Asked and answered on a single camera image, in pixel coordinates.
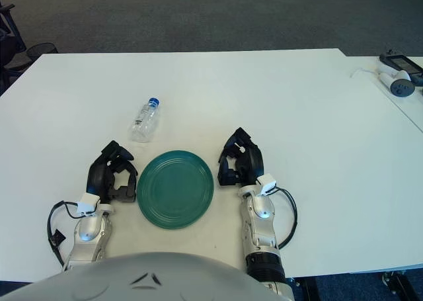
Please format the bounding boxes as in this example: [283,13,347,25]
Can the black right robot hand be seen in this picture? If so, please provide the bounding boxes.
[217,127,267,186]

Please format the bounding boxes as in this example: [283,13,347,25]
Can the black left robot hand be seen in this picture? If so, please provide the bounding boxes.
[86,140,139,204]

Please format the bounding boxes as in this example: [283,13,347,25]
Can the clear plastic bottle blue cap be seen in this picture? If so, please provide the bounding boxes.
[128,97,162,144]

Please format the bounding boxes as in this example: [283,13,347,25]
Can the green round plate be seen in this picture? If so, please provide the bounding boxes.
[136,150,215,230]

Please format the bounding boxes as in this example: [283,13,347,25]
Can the grey robot torso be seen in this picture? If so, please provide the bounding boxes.
[0,251,293,301]

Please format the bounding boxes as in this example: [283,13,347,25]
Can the black office chair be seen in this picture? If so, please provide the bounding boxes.
[0,3,32,93]

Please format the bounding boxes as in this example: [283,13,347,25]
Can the white grey handheld controller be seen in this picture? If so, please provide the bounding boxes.
[377,69,416,99]

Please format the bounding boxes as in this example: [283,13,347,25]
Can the black handheld screen device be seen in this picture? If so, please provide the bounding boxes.
[379,50,423,83]

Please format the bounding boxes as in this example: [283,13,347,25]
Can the black table leg with caster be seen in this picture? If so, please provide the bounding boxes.
[381,270,423,301]

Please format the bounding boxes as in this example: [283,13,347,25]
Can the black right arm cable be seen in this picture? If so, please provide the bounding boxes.
[270,187,299,249]

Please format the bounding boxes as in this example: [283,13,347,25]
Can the dark left arm cable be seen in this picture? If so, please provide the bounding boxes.
[47,200,83,267]

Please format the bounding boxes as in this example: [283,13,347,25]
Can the thin white cable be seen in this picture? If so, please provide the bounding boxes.
[350,67,381,79]

